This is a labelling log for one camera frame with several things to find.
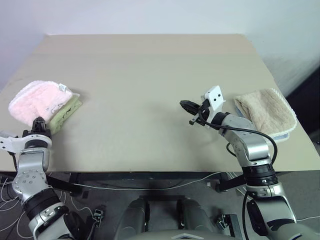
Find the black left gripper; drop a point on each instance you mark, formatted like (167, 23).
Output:
(40, 131)

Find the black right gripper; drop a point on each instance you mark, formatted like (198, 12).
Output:
(203, 113)

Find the pink towel with white trim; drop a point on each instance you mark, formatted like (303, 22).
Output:
(37, 100)

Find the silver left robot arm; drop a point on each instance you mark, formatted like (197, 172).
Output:
(32, 175)

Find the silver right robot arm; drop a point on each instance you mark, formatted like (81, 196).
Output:
(252, 150)

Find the folded green towel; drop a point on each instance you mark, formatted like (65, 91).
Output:
(65, 112)

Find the folded beige towel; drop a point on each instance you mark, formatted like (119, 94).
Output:
(270, 110)

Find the folded light blue towel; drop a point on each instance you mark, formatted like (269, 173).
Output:
(281, 137)

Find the dark rounded robot leg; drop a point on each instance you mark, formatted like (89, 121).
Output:
(135, 212)
(192, 212)

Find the black metal floor clamp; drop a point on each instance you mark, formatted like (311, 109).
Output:
(227, 220)
(97, 215)

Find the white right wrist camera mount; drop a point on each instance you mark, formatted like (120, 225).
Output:
(216, 98)

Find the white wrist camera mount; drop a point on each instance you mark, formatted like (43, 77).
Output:
(12, 143)
(216, 98)

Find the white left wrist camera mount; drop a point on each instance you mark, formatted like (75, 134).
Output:
(12, 143)

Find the black table frame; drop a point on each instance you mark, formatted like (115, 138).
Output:
(150, 176)

